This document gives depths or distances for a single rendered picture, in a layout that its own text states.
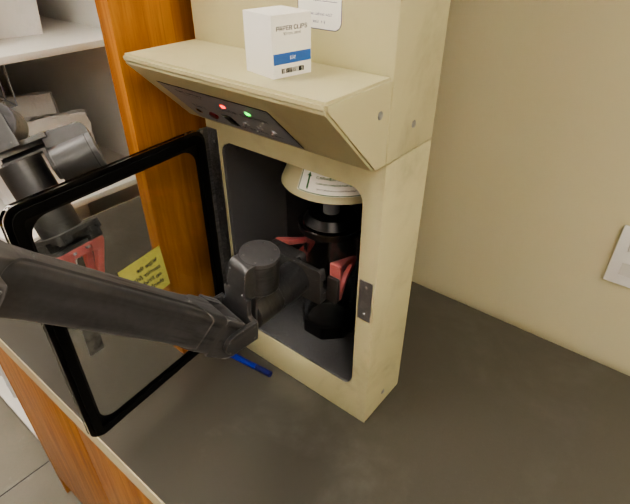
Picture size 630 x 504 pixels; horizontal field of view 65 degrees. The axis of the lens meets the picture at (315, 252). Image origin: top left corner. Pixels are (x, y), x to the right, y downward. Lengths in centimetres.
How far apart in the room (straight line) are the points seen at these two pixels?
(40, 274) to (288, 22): 33
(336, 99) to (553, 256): 68
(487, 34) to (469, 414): 65
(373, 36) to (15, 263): 40
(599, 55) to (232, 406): 82
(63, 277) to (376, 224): 35
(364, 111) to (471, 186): 56
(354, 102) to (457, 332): 68
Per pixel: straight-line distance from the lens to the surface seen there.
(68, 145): 74
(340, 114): 48
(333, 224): 76
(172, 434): 90
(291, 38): 54
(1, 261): 45
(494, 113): 99
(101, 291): 52
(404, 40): 55
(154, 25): 78
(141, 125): 78
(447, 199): 108
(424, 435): 88
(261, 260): 66
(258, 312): 71
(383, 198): 60
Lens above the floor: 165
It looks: 34 degrees down
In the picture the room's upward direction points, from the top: straight up
